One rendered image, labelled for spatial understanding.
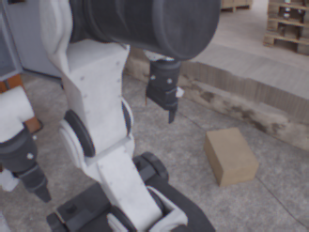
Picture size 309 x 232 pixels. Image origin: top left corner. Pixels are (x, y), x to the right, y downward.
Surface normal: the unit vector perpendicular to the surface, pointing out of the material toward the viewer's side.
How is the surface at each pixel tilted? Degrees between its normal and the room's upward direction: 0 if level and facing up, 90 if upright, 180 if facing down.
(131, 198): 60
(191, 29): 90
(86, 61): 35
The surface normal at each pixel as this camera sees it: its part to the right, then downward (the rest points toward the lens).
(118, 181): 0.56, -0.06
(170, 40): 0.69, 0.40
